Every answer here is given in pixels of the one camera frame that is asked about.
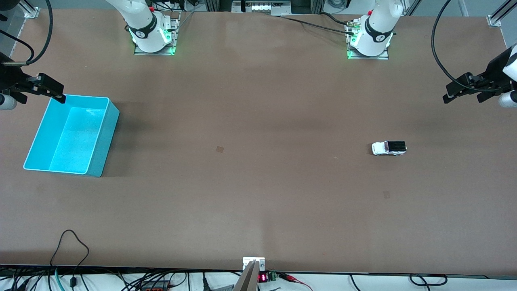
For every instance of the white jeep toy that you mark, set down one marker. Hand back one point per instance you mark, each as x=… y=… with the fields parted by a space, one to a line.
x=387 y=148

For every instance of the white mounting plate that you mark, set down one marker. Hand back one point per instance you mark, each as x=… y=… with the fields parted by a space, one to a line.
x=253 y=260

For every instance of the aluminium mount bar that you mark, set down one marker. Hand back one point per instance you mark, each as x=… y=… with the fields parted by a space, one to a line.
x=247 y=281

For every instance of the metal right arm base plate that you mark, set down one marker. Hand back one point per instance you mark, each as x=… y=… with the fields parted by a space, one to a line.
x=141 y=51

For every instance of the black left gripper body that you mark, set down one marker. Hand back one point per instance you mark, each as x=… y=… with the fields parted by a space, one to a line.
x=495 y=68

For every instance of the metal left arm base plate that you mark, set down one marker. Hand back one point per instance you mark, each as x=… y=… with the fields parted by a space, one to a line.
x=383 y=57

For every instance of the white control box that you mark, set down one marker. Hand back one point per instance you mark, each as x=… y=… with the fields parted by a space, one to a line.
x=262 y=7

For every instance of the red clip leads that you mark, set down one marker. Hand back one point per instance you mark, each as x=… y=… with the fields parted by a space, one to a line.
x=288 y=277

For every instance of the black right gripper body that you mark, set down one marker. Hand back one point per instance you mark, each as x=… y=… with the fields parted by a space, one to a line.
x=9 y=77

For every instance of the aluminium corner bracket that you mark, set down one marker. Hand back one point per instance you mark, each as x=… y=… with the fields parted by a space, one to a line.
x=493 y=21
x=32 y=12

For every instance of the black power strip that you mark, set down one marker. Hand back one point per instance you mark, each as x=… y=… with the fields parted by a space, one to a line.
x=155 y=289

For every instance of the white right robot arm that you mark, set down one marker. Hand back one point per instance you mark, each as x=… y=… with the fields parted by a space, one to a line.
x=141 y=24

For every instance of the red LED display module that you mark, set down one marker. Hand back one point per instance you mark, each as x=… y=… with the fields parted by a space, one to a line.
x=263 y=278

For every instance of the green terminal block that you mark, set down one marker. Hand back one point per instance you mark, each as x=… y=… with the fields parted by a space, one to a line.
x=272 y=276

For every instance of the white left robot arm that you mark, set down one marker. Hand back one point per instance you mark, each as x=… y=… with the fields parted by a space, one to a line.
x=375 y=36

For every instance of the turquoise plastic bin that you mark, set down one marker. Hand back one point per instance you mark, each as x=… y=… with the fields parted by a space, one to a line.
x=68 y=133

